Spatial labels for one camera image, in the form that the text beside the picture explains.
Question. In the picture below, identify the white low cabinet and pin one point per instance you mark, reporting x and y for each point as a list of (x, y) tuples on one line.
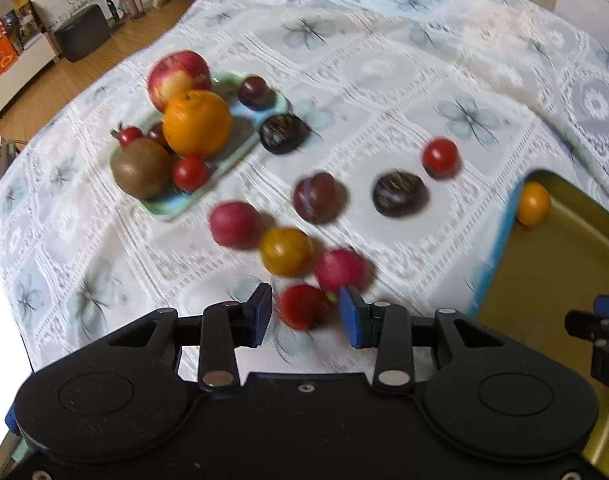
[(14, 80)]

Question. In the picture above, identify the large orange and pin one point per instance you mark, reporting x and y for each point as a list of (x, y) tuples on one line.
[(197, 122)]

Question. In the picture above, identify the dark purple plum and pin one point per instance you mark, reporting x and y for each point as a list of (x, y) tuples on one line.
[(253, 91), (317, 197)]

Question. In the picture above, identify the yellow cherry tomato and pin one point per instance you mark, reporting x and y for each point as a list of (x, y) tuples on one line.
[(533, 203), (284, 251)]

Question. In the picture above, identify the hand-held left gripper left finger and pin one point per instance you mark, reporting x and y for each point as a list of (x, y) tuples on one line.
[(262, 310)]

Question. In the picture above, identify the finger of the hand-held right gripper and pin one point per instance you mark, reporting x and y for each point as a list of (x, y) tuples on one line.
[(584, 324)]

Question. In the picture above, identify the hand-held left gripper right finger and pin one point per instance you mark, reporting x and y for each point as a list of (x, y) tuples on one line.
[(349, 320)]

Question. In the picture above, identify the red plum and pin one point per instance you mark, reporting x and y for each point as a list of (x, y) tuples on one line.
[(233, 223), (340, 270)]

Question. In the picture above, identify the red cherry tomato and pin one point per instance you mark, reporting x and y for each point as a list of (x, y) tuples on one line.
[(440, 156), (304, 306), (190, 172)]

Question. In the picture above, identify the red apple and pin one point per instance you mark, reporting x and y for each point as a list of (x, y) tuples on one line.
[(179, 77)]

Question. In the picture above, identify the dark brown chestnut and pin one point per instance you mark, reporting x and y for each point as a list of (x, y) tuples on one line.
[(399, 194), (283, 132)]

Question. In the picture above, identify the black box stool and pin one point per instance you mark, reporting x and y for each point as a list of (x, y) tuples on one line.
[(82, 31)]

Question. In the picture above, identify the small dark plum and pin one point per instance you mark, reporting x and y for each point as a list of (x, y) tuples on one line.
[(157, 132)]

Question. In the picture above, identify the white floral lace tablecloth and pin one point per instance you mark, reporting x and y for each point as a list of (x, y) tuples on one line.
[(384, 60)]

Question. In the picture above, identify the light blue rectangular plate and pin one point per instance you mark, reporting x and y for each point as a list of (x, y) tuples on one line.
[(164, 207)]

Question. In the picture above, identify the brown kiwi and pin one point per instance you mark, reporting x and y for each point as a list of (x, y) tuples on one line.
[(142, 167)]

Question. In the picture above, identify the gold tin tray blue rim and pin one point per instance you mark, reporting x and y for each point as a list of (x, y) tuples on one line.
[(534, 280)]

